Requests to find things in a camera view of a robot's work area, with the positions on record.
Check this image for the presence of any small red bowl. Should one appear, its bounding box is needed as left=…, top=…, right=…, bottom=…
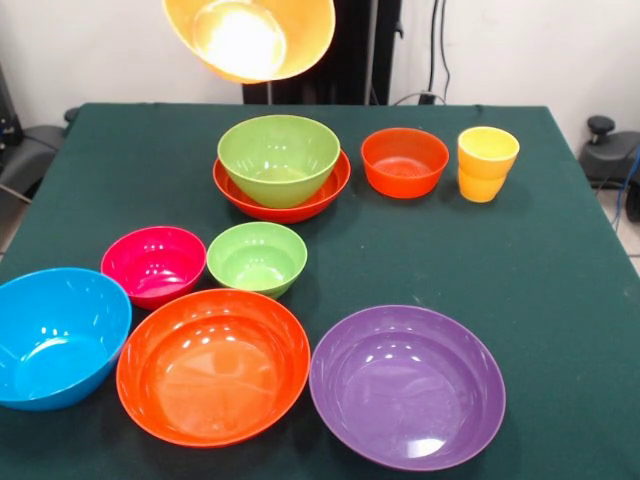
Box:
left=360, top=127, right=450, bottom=200

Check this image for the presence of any large orange bowl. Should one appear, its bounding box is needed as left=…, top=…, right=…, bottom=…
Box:
left=161, top=0, right=337, bottom=85

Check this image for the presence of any purple bowl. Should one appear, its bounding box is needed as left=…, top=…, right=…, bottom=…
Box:
left=308, top=304, right=507, bottom=472

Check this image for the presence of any black device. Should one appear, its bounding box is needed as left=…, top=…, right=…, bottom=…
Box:
left=0, top=62, right=24, bottom=149

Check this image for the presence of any blue cable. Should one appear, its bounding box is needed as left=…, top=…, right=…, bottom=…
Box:
left=609, top=144, right=640, bottom=221

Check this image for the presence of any pink bowl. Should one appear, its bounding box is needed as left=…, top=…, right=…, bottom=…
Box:
left=100, top=225, right=208, bottom=312

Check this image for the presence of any large green bowl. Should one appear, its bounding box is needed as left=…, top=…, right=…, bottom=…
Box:
left=216, top=114, right=342, bottom=209

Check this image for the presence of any large red bowl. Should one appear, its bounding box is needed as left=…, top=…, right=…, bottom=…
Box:
left=212, top=149, right=352, bottom=225
left=115, top=288, right=312, bottom=449

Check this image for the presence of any blue bowl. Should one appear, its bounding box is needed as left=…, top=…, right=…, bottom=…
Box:
left=0, top=267, right=134, bottom=413

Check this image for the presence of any small green bowl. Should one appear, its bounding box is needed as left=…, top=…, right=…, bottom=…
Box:
left=206, top=221, right=309, bottom=300

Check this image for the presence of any yellow cup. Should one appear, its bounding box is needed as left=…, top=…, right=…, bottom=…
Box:
left=457, top=126, right=521, bottom=204

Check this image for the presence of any dark green table cloth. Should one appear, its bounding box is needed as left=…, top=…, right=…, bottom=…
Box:
left=0, top=102, right=640, bottom=480

